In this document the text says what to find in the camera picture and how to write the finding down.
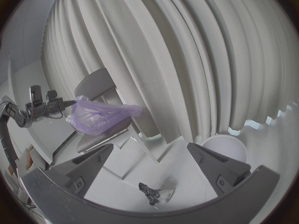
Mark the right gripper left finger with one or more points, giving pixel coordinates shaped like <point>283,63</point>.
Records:
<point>86,169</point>

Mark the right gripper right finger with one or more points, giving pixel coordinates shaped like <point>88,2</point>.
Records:
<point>217,169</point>

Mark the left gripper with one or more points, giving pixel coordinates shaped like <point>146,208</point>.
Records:
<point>58,104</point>

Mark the purple plastic bag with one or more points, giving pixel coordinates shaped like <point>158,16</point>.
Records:
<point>105,118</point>

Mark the black plastic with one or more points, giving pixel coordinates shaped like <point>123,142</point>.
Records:
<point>147,191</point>

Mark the white trash bin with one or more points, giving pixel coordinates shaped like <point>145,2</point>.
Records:
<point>224,146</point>

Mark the grey chair with white legs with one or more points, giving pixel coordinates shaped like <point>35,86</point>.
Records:
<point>93,83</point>

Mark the clear printed wrapper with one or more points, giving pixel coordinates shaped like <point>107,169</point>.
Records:
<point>167,195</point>

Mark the white curtain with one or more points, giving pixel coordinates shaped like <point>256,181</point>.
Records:
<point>186,55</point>

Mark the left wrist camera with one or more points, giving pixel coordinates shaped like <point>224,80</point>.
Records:
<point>51,94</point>

